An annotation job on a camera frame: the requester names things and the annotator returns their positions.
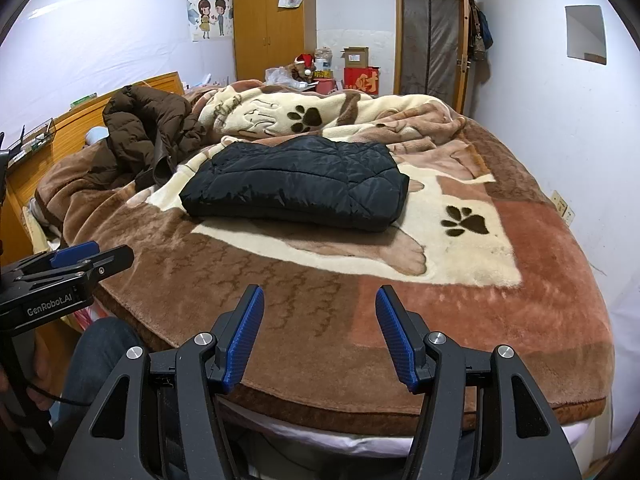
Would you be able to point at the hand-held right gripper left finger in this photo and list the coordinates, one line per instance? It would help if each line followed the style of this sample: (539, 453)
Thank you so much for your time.
(245, 340)

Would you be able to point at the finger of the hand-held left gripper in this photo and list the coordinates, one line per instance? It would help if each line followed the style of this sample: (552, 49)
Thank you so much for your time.
(107, 265)
(75, 254)

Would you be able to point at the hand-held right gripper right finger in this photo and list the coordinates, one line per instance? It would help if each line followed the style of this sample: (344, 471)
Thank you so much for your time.
(395, 340)

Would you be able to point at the black puffer jacket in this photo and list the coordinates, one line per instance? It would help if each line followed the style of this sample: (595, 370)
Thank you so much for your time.
(300, 185)

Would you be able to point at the person's left hand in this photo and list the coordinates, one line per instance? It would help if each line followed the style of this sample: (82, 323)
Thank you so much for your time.
(42, 365)

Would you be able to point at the person's left leg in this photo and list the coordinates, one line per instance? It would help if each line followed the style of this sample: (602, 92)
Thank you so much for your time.
(100, 360)

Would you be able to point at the brown paw print blanket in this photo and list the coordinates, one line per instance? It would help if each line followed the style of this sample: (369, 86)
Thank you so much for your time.
(300, 285)

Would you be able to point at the white mattress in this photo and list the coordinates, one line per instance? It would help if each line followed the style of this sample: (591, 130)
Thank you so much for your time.
(350, 437)

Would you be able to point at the wooden headboard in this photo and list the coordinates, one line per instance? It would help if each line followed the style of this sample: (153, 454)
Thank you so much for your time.
(70, 125)

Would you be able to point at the brown puffer jacket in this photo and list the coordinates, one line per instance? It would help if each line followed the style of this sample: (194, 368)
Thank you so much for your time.
(140, 130)

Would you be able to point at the green box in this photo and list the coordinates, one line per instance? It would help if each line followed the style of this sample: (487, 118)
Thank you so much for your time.
(84, 100)

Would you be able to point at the clear plastic bag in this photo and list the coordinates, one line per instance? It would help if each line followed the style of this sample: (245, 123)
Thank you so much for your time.
(277, 76)

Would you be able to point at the red gift box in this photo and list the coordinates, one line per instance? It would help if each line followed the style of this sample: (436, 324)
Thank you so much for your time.
(361, 81)

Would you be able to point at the plush toy with santa hat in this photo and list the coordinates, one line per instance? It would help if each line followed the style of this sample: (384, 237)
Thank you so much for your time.
(303, 66)

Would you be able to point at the wooden wardrobe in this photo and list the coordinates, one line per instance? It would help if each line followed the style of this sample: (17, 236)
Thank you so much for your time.
(270, 35)

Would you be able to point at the cardboard box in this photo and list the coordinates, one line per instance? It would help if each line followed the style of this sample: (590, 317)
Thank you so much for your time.
(355, 56)

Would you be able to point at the clear plastic jar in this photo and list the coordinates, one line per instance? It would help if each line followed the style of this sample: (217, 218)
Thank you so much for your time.
(323, 59)

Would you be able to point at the grey door curtain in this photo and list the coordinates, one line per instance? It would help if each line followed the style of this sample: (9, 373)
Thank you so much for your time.
(430, 45)

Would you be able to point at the hanging bags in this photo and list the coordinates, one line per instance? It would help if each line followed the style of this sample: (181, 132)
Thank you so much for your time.
(481, 35)

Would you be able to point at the wall socket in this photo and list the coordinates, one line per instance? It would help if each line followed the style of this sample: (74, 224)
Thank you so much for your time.
(562, 206)

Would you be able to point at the cartoon wall sticker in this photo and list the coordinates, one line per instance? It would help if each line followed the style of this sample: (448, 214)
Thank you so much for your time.
(210, 10)

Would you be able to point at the wooden door frame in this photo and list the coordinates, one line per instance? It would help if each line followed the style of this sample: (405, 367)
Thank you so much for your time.
(398, 35)

